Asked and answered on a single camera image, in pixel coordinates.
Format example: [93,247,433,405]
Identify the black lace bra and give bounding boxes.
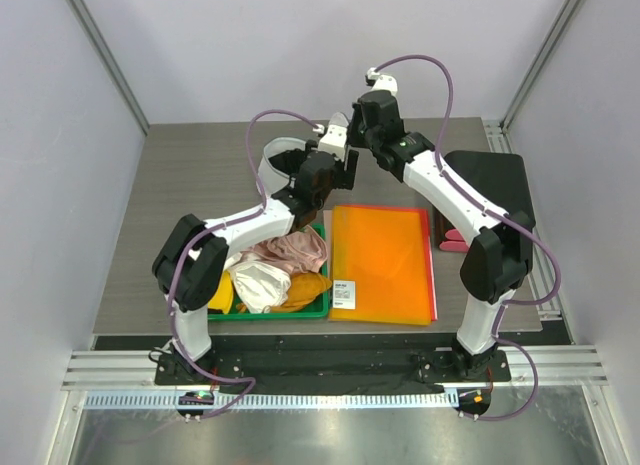
[269,149,307,176]

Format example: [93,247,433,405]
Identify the white mesh laundry bag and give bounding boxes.
[255,111,351,201]

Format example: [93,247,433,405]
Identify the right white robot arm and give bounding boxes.
[348,90,533,380]

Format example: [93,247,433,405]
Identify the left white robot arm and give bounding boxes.
[152,150,359,384]

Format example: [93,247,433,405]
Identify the pink satin bra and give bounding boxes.
[248,226,328,275]

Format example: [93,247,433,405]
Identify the mustard yellow bra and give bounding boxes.
[207,272,332,317]

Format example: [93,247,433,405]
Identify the white bra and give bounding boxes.
[224,252,291,314]

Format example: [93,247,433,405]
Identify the orange plastic folder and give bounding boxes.
[329,204,433,326]

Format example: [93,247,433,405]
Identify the green plastic tray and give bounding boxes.
[207,225,332,322]

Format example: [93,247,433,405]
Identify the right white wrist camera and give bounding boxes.
[365,67,398,96]

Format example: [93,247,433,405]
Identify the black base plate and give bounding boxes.
[155,349,511,396]

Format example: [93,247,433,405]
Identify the white cable duct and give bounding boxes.
[84,389,459,412]

